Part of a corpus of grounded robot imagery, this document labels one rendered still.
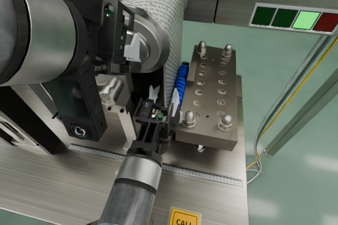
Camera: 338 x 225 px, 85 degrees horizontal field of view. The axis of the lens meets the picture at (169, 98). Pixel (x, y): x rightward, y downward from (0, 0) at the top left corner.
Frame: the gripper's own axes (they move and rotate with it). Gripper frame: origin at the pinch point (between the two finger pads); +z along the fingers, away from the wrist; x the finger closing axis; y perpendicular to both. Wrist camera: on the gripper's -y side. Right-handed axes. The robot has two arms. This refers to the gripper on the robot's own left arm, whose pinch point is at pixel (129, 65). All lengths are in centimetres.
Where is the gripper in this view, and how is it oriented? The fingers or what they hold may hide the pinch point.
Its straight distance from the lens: 36.0
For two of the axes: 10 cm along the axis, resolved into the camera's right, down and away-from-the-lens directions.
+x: -9.8, -1.6, 1.4
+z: 1.7, -1.6, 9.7
